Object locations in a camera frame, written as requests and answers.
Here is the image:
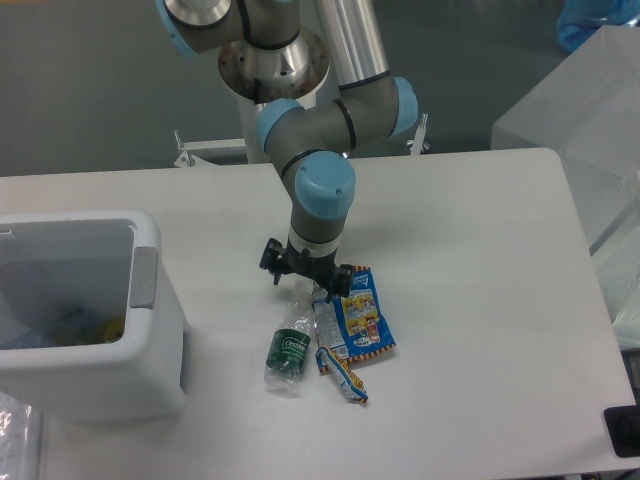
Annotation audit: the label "blue plastic bag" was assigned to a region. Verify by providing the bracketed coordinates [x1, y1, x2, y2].
[556, 0, 639, 53]

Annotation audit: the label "clear bottle green label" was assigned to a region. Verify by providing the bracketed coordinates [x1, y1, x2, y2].
[264, 280, 315, 397]

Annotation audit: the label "translucent plastic box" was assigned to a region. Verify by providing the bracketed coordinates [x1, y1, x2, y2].
[489, 24, 640, 256]

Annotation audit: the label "blue snack wrapper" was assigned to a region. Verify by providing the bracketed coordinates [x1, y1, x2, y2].
[312, 266, 396, 364]

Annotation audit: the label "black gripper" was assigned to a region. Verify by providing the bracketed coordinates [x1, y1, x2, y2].
[259, 238, 356, 303]

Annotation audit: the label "wrapper strip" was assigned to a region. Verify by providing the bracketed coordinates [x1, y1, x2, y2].
[316, 345, 369, 404]

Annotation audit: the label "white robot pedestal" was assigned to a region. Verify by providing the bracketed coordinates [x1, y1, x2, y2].
[218, 27, 330, 164]

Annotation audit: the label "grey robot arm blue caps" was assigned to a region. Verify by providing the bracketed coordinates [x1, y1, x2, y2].
[156, 1, 418, 297]

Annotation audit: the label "clear plastic bag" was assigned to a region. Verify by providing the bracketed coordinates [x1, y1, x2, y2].
[1, 393, 42, 480]

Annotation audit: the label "white trash can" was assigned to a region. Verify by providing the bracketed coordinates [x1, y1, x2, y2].
[1, 210, 187, 422]

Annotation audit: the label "white base bracket left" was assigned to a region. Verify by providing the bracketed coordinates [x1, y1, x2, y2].
[173, 129, 248, 168]

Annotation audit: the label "black device at edge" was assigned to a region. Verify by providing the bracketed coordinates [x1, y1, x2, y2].
[604, 405, 639, 458]

